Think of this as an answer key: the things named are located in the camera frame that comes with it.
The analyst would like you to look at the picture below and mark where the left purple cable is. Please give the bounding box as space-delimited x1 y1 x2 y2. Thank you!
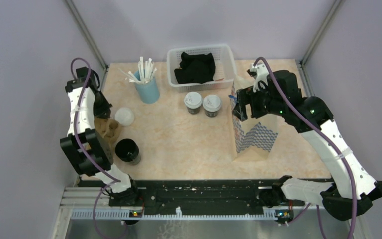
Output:
70 57 129 239

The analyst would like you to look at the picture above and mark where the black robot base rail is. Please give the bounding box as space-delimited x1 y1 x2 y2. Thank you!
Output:
61 178 337 225

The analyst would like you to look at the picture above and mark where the black cloth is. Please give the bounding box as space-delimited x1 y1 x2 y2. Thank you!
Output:
174 52 216 84

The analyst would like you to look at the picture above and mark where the black paper cup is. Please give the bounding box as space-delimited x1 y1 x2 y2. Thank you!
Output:
115 139 141 165

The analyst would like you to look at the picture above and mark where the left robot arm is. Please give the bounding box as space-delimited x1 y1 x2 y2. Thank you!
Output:
60 67 140 206

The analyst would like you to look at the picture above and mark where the dark printed coffee cup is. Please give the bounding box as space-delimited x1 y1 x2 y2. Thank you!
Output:
205 110 219 118
187 107 200 115

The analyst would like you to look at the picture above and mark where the white lid stack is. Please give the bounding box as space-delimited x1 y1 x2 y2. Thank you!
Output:
114 107 135 127

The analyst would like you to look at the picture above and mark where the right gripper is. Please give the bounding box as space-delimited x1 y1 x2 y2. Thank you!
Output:
232 80 286 121

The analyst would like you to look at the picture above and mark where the brown cardboard cup carrier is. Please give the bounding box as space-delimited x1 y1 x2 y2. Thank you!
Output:
94 117 122 146

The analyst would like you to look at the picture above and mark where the blue straw holder cup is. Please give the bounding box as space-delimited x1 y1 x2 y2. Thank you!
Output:
134 76 160 104

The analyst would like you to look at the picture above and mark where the checkered paper takeout bag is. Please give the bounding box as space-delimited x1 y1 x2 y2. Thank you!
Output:
229 75 279 163

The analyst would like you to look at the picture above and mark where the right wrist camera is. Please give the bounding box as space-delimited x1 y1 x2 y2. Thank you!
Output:
247 63 269 92

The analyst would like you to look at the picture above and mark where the white plastic basket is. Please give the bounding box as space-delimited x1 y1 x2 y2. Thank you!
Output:
167 44 237 92

